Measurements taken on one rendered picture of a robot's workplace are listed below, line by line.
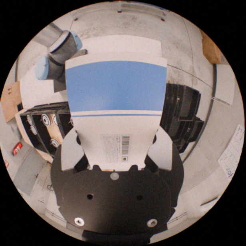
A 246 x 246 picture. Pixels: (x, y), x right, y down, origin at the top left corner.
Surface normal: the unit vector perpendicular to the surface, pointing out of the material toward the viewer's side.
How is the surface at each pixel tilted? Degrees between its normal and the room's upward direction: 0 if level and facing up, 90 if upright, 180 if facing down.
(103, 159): 0
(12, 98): 76
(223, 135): 90
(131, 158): 0
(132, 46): 0
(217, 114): 90
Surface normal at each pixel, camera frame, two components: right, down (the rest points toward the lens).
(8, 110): 0.99, 0.07
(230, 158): -1.00, 0.01
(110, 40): 0.04, 0.48
